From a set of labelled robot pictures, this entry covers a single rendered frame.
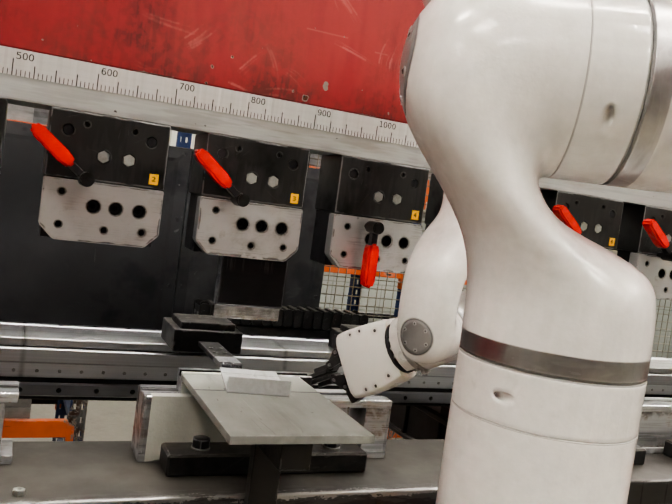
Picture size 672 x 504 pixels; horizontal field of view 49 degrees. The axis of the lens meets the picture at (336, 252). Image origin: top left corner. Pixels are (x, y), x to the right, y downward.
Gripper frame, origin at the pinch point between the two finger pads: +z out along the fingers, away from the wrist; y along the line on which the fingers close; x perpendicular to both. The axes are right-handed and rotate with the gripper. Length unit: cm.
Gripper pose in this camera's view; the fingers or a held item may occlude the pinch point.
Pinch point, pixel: (323, 376)
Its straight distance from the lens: 116.5
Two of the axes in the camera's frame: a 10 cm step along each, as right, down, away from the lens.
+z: -7.5, 3.7, 5.5
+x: -6.0, -0.3, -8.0
